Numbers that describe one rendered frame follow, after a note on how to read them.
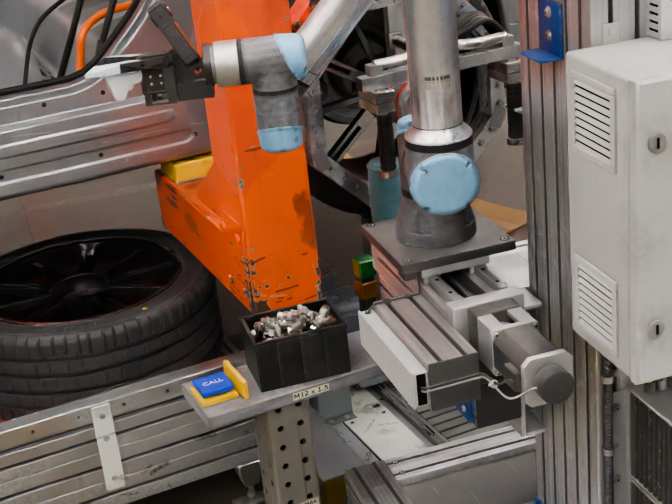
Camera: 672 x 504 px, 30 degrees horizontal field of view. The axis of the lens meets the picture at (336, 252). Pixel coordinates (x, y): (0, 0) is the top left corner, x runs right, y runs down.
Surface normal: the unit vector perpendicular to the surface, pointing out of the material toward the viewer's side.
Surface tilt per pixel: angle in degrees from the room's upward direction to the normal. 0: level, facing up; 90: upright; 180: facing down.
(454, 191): 98
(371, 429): 0
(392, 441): 0
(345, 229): 0
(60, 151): 90
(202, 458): 90
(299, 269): 90
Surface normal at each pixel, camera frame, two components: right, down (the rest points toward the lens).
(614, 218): -0.94, 0.21
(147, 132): 0.43, 0.32
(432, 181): 0.08, 0.51
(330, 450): -0.10, -0.91
